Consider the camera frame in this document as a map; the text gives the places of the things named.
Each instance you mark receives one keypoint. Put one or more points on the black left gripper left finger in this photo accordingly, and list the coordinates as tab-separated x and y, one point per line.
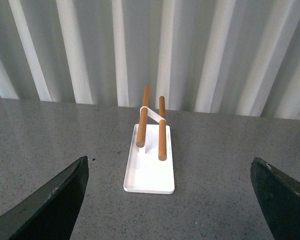
50	213

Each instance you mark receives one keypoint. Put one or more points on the white pleated curtain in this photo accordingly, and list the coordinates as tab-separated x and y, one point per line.
238	57

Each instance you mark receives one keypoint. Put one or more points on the white towel rack with wooden bars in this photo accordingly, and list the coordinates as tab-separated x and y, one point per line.
150	161

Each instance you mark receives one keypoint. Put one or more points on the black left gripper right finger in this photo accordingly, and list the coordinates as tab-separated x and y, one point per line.
278	195

